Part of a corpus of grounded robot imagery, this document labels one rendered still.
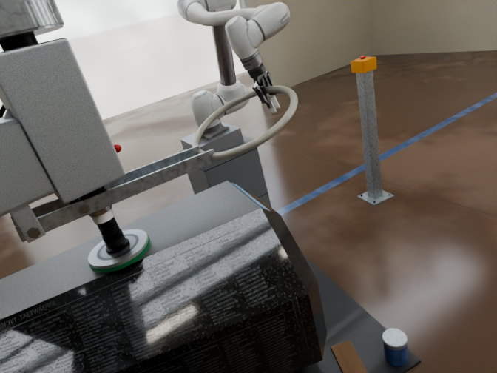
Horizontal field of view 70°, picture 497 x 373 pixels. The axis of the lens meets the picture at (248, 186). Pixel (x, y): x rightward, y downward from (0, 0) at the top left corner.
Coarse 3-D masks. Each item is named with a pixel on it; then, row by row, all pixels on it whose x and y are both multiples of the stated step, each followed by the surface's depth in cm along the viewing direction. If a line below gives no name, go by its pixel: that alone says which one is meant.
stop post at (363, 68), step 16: (352, 64) 242; (368, 64) 236; (368, 80) 242; (368, 96) 246; (368, 112) 251; (368, 128) 255; (368, 144) 262; (368, 160) 269; (368, 176) 277; (368, 192) 285; (384, 192) 286
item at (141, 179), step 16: (160, 160) 136; (176, 160) 140; (192, 160) 132; (208, 160) 136; (128, 176) 129; (144, 176) 121; (160, 176) 125; (176, 176) 129; (112, 192) 115; (128, 192) 119; (32, 208) 112; (48, 208) 114; (64, 208) 107; (80, 208) 109; (96, 208) 113; (16, 224) 110; (48, 224) 105
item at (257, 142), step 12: (240, 96) 167; (252, 96) 166; (228, 108) 168; (288, 108) 136; (288, 120) 133; (276, 132) 131; (192, 144) 152; (252, 144) 129; (216, 156) 135; (228, 156) 133
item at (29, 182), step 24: (0, 120) 98; (0, 144) 91; (24, 144) 94; (0, 168) 92; (24, 168) 95; (0, 192) 93; (24, 192) 96; (48, 192) 101; (0, 216) 95; (24, 216) 99
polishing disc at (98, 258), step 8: (128, 232) 134; (136, 232) 133; (144, 232) 131; (136, 240) 128; (144, 240) 126; (96, 248) 129; (104, 248) 128; (128, 248) 124; (136, 248) 123; (96, 256) 124; (104, 256) 123; (112, 256) 122; (120, 256) 120; (128, 256) 119; (96, 264) 119; (104, 264) 118; (112, 264) 117; (120, 264) 118
